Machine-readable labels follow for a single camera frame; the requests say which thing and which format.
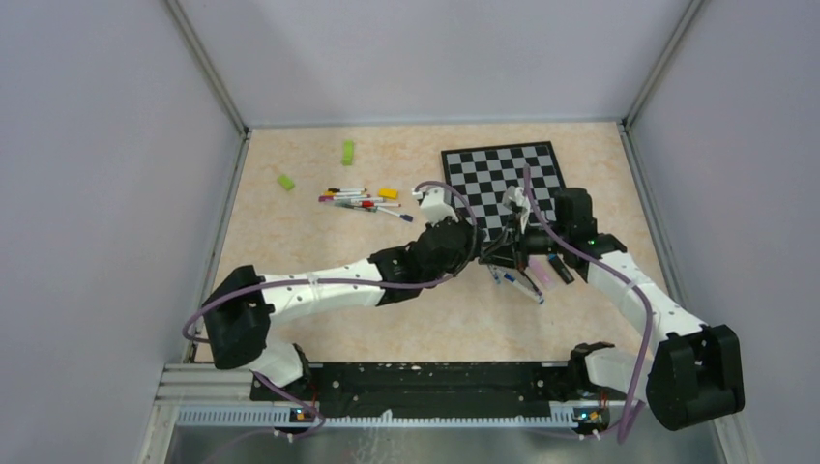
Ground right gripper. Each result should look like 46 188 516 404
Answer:
480 214 569 274

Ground blue capped white marker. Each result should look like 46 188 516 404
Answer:
503 273 544 305

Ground dark thin pen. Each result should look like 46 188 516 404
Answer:
517 271 543 297

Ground blue black highlighter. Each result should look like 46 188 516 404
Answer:
547 254 574 285

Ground green thin pen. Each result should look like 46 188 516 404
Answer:
333 203 378 213

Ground lilac highlighter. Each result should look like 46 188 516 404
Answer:
528 257 553 291

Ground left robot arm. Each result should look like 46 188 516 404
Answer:
202 218 484 370

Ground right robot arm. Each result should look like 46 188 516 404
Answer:
482 187 746 431

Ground black white chessboard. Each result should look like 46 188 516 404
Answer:
441 141 565 244

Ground yellow block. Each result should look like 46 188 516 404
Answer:
377 188 398 200

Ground green block far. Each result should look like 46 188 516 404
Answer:
341 140 355 166

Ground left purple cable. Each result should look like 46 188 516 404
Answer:
182 181 482 344

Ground purple cable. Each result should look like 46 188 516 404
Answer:
522 164 655 445
182 181 482 344

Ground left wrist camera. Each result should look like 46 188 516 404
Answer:
420 188 458 225

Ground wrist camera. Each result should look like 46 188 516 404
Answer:
420 188 458 225
502 187 532 233

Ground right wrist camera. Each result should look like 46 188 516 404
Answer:
502 187 532 233

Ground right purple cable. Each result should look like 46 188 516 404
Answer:
522 164 655 445

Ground green block near wall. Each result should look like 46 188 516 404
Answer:
277 175 295 191

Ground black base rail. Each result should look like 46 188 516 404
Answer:
285 362 622 419

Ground aluminium frame rail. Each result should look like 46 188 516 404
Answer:
153 363 642 430

